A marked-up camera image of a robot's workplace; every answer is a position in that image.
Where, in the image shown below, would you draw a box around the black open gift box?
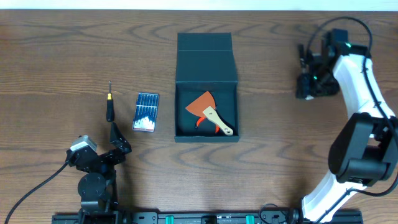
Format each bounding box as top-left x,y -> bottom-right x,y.
175,33 -> 239,143

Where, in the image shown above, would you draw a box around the small black-handled hammer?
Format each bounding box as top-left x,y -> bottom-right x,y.
296,44 -> 314,100

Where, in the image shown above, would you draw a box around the red scraper wooden handle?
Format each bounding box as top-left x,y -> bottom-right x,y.
185,91 -> 234,136

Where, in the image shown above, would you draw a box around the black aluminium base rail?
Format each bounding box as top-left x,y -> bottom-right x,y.
51,210 -> 364,224

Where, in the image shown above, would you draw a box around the black yellow screwdriver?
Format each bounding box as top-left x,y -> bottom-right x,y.
106,80 -> 115,122

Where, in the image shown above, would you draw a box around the red-handled pliers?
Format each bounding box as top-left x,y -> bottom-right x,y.
195,117 -> 220,134

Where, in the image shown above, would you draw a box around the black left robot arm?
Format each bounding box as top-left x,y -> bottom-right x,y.
65,122 -> 132,223

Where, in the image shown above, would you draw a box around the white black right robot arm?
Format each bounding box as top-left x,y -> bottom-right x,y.
296,42 -> 397,223

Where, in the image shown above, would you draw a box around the blue screwdriver bit case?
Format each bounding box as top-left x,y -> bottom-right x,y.
132,93 -> 159,133

